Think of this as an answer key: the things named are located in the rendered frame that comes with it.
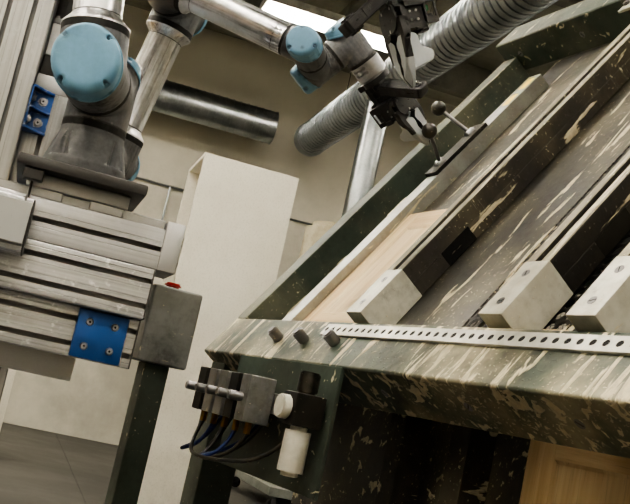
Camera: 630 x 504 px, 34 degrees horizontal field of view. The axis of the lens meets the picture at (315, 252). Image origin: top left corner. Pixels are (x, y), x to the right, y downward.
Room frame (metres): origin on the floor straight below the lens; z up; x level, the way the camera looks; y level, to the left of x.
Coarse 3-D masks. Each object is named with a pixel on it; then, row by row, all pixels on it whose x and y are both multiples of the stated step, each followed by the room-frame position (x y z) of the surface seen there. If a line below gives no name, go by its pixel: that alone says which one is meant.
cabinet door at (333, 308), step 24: (408, 216) 2.40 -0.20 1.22; (432, 216) 2.29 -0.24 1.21; (384, 240) 2.38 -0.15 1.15; (408, 240) 2.28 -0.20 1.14; (360, 264) 2.36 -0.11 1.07; (384, 264) 2.26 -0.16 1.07; (336, 288) 2.34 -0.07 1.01; (360, 288) 2.24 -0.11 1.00; (312, 312) 2.32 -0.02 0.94; (336, 312) 2.22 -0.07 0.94
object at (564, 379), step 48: (240, 336) 2.43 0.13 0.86; (288, 336) 2.20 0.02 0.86; (384, 384) 1.77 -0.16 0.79; (432, 384) 1.61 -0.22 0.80; (480, 384) 1.48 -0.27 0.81; (528, 384) 1.38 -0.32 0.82; (576, 384) 1.30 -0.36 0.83; (624, 384) 1.23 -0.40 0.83; (528, 432) 1.47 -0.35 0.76; (576, 432) 1.36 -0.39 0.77; (624, 432) 1.26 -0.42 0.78
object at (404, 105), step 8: (384, 72) 2.33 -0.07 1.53; (376, 80) 2.33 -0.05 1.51; (384, 80) 2.36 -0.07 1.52; (360, 88) 2.39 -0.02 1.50; (368, 88) 2.35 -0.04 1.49; (376, 88) 2.38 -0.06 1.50; (376, 96) 2.39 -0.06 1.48; (384, 96) 2.37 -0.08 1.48; (392, 96) 2.35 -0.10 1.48; (376, 104) 2.40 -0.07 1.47; (384, 104) 2.36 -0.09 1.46; (392, 104) 2.35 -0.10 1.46; (400, 104) 2.36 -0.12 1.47; (408, 104) 2.38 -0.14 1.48; (376, 112) 2.39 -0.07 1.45; (384, 112) 2.39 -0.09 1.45; (392, 112) 2.37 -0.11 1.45; (400, 112) 2.35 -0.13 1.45; (376, 120) 2.41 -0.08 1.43; (384, 120) 2.40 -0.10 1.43; (392, 120) 2.39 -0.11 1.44
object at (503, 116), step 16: (544, 80) 2.54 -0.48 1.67; (528, 96) 2.52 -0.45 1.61; (496, 112) 2.52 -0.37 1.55; (512, 112) 2.51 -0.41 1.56; (496, 128) 2.49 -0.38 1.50; (480, 144) 2.47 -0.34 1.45; (464, 160) 2.46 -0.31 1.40; (432, 176) 2.45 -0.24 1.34; (448, 176) 2.45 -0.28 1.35; (416, 192) 2.44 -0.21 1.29; (432, 192) 2.43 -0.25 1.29; (400, 208) 2.42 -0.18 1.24; (416, 208) 2.42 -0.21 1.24; (384, 224) 2.41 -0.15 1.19; (368, 240) 2.39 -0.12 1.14; (352, 256) 2.38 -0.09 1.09; (336, 272) 2.36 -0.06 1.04; (320, 288) 2.35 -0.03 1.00; (304, 304) 2.33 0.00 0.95
